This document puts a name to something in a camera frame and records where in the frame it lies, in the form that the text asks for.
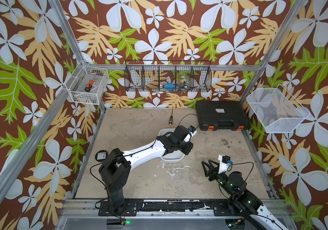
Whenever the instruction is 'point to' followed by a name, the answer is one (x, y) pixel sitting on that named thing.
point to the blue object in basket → (169, 86)
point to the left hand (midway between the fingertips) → (193, 144)
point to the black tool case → (222, 115)
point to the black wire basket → (168, 76)
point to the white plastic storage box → (176, 156)
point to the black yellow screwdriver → (170, 121)
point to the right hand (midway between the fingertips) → (204, 162)
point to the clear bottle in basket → (183, 84)
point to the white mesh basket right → (278, 111)
